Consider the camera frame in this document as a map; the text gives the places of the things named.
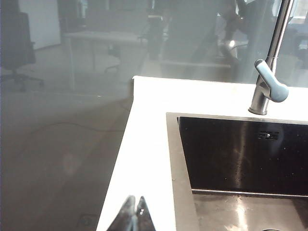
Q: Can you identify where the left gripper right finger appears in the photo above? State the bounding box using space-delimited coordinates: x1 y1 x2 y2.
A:
136 195 157 231

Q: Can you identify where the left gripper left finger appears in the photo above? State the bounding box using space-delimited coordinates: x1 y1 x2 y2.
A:
107 195 138 231

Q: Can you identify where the steel faucet lever handle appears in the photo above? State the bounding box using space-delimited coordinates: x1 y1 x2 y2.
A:
254 59 290 103

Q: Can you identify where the dark steel sink basin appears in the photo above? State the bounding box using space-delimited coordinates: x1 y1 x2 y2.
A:
166 112 308 231

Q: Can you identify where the brushed steel faucet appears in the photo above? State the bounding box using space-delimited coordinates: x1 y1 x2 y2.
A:
248 0 295 116

